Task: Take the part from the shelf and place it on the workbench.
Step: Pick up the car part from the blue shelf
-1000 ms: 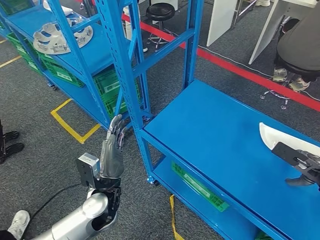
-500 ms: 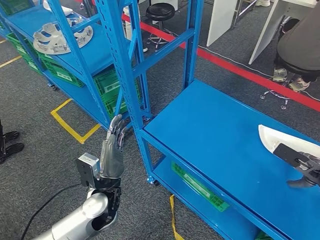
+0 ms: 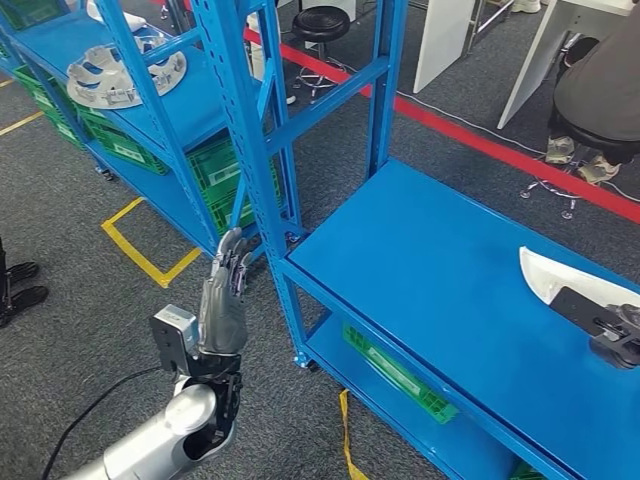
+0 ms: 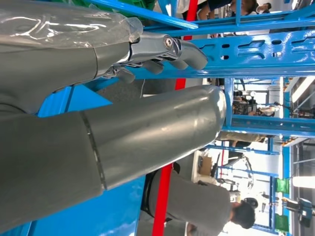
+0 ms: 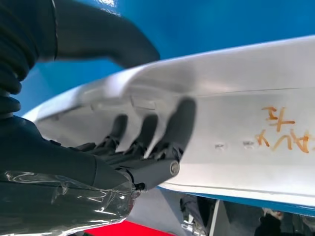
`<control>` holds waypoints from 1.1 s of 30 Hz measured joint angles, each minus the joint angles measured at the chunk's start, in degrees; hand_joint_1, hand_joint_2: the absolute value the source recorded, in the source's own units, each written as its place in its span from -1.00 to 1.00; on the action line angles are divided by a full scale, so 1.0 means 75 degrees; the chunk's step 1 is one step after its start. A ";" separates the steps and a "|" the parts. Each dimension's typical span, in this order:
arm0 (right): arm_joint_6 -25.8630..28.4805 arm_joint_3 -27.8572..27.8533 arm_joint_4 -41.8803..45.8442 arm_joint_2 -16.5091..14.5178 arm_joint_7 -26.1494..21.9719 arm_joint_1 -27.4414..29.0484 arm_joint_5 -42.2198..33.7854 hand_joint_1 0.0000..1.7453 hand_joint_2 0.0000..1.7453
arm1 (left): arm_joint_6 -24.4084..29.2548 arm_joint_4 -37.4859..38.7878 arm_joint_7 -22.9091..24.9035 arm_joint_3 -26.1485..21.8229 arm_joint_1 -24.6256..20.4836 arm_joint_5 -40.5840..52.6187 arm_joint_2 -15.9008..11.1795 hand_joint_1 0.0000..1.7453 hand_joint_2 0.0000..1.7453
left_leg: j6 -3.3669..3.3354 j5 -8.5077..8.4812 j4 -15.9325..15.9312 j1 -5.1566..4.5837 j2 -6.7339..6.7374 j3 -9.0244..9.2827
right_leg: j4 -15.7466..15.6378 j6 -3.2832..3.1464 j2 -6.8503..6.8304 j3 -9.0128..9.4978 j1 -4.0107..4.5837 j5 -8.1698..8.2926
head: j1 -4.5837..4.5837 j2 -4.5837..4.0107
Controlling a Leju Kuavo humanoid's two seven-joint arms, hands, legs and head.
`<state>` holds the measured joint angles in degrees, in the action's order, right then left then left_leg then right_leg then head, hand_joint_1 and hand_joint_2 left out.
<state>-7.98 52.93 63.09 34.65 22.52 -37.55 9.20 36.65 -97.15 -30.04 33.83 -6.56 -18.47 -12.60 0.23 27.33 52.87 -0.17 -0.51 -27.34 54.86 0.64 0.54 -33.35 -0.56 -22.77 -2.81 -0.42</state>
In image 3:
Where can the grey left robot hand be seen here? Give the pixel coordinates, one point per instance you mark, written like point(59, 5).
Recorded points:
point(223, 318)

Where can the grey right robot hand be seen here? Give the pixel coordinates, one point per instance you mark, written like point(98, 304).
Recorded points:
point(575, 308)

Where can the white plastic shell part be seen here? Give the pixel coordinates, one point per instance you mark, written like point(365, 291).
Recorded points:
point(550, 272)
point(127, 20)

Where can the blue metal shelf rack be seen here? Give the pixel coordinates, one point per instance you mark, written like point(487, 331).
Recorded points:
point(200, 106)
point(425, 265)

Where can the yellow floor tape corner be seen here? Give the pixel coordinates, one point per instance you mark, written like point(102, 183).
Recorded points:
point(132, 257)

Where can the green plastic crate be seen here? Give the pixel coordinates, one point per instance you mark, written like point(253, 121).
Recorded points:
point(525, 473)
point(215, 179)
point(122, 149)
point(30, 13)
point(47, 99)
point(400, 378)

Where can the black round stool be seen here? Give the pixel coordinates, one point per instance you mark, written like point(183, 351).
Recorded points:
point(605, 147)
point(321, 23)

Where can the yellow floor tape strip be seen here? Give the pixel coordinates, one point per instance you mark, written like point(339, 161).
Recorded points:
point(345, 430)

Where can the seated person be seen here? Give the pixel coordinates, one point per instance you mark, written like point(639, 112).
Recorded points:
point(605, 73)

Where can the white desk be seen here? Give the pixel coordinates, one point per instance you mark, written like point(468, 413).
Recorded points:
point(530, 60)

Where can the grey plastic wheel hubcap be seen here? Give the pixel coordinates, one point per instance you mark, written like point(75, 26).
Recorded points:
point(103, 100)

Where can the person's shoe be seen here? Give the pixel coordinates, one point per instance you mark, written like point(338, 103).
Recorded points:
point(525, 5)

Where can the white desk side panel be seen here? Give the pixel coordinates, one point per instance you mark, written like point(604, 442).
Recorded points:
point(440, 40)

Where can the yellow floor tape line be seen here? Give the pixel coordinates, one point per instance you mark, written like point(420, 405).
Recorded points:
point(6, 83)
point(23, 124)

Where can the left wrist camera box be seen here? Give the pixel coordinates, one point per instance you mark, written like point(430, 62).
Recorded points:
point(170, 338)

